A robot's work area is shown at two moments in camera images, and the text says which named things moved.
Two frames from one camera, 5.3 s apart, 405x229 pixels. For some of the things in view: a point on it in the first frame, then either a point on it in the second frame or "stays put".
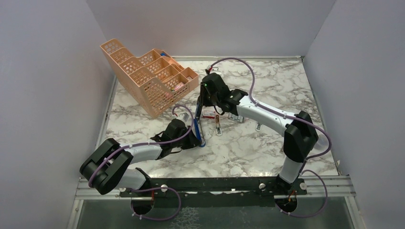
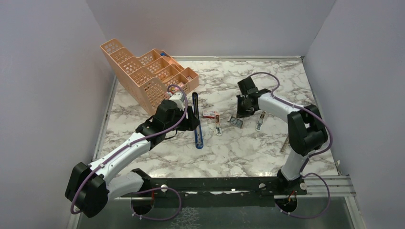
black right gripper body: [207, 100] -> [243, 109]
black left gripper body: [185, 143] -> [186, 124]
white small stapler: [258, 127] stays put
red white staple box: [210, 114] stays put
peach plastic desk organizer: [155, 80] stays put
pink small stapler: [218, 125] stays put
